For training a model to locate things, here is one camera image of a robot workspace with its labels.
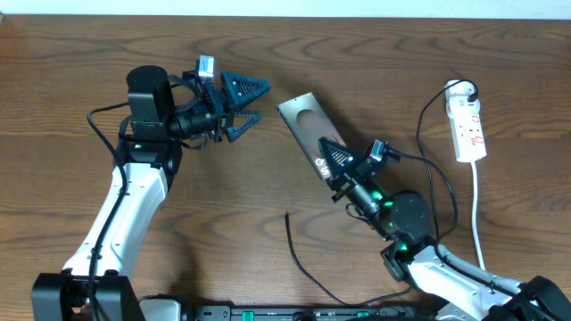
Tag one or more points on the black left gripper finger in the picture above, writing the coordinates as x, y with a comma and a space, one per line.
240, 122
241, 90

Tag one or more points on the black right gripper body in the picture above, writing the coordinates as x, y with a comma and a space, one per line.
359, 173

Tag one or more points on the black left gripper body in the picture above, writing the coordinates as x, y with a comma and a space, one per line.
219, 119

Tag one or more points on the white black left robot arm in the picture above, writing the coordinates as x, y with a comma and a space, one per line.
167, 112

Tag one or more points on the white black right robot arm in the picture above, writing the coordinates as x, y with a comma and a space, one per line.
417, 258

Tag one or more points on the white USB charger adapter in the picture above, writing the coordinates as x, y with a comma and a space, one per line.
461, 98

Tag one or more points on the white power strip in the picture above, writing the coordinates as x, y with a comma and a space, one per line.
468, 138

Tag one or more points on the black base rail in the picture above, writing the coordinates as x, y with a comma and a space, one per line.
308, 313

